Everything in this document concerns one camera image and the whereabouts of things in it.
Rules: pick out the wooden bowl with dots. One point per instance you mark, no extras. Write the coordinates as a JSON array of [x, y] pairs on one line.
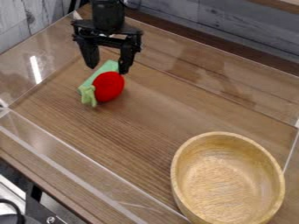
[[227, 180]]

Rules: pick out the clear acrylic enclosure wall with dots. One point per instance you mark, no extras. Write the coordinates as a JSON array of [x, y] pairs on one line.
[[102, 158]]

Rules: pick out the red plush strawberry toy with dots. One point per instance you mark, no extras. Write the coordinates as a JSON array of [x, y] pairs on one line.
[[102, 88]]

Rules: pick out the green rectangular block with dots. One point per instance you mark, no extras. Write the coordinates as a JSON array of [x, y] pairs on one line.
[[110, 66]]

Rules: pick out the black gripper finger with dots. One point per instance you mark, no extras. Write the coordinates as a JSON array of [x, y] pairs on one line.
[[127, 58], [90, 52]]

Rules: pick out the black metal table frame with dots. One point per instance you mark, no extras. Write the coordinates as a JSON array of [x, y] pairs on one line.
[[29, 207]]

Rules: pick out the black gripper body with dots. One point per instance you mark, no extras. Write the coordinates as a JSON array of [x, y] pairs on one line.
[[107, 22]]

